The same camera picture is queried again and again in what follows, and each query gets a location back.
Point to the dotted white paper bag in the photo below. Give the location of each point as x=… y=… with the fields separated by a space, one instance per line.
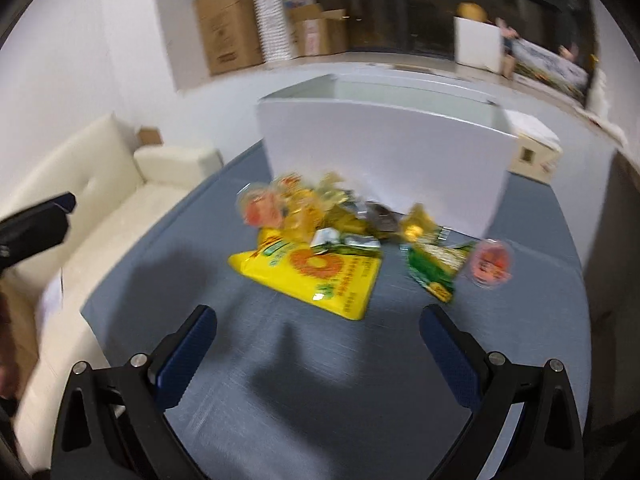
x=270 y=15

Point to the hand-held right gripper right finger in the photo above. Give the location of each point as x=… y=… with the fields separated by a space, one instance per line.
x=447 y=355

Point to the labelled cardboard box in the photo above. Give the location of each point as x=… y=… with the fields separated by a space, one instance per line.
x=537 y=160

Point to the yellow green snack packet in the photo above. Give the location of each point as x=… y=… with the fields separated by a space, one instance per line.
x=345 y=210

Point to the long printed box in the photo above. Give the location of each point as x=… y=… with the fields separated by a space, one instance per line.
x=550 y=67

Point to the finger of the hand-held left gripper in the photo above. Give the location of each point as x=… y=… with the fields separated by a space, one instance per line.
x=35 y=230

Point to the yellow jelly cup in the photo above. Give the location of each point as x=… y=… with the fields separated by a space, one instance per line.
x=300 y=217

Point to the white foam box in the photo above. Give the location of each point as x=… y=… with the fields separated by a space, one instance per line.
x=477 y=45

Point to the pink toy figure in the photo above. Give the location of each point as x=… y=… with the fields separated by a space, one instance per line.
x=570 y=53
x=506 y=32

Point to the white bottle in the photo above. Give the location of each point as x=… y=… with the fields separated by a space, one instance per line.
x=598 y=90

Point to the small open cardboard box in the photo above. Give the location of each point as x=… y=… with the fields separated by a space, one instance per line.
x=320 y=32

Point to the large yellow snack bag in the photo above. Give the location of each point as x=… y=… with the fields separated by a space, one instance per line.
x=310 y=275

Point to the small cardboard flap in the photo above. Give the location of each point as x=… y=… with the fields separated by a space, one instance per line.
x=150 y=136

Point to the small brown box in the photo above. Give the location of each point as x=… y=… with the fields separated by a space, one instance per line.
x=507 y=66

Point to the small yellow snack packet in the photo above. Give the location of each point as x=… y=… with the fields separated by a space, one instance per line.
x=419 y=222

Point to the orange jelly cup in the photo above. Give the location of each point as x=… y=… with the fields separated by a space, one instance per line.
x=260 y=210

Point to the cream leather sofa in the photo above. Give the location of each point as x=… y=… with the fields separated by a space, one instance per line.
x=100 y=200

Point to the yellow pomelo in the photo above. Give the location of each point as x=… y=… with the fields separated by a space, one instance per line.
x=472 y=11

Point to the dark snack packet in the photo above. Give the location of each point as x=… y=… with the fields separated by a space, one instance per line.
x=382 y=217

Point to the silver snack packet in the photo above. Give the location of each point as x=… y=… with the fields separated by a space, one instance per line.
x=350 y=240

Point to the large cardboard box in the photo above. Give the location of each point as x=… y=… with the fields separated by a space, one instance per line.
x=227 y=30

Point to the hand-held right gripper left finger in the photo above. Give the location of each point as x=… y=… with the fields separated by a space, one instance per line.
x=187 y=355

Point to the pink round jelly cup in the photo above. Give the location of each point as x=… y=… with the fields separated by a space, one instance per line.
x=490 y=262

